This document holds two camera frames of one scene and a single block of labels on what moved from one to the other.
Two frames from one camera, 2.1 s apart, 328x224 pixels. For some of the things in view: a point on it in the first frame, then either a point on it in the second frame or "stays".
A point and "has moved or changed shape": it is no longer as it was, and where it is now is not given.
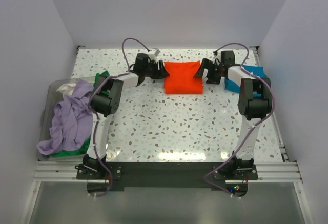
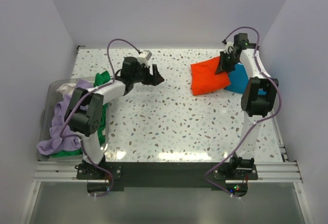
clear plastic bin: [48, 113] stays
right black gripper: [211, 79] -> [222, 67]
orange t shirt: [181, 80] has moved or changed shape
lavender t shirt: [72, 126] stays
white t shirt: [66, 88] stays
